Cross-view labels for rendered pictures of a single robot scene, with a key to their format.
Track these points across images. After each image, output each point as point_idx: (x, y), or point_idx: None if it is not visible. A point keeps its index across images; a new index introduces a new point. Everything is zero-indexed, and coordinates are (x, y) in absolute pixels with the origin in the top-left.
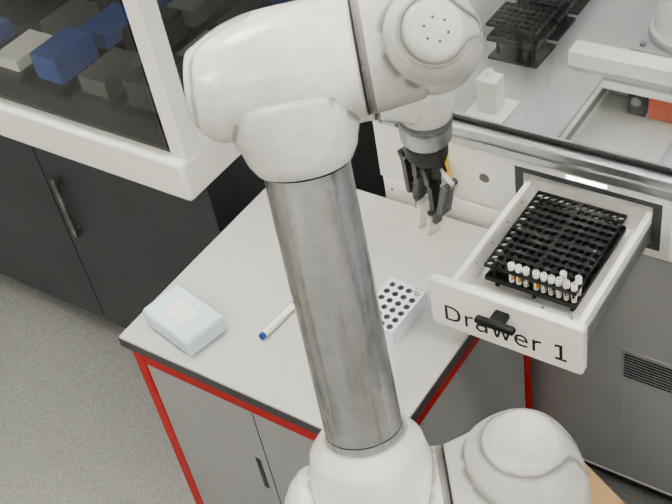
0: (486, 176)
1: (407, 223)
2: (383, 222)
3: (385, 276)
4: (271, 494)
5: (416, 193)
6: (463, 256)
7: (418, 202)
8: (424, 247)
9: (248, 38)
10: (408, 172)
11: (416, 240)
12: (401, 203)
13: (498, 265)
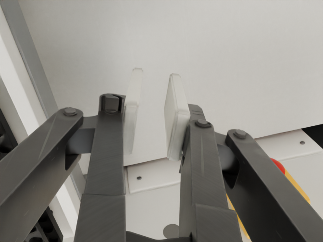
0: (168, 236)
1: (250, 109)
2: (283, 91)
3: (219, 1)
4: None
5: (196, 139)
6: (141, 107)
7: (182, 117)
8: (201, 88)
9: None
10: (270, 205)
11: (220, 92)
12: (278, 131)
13: None
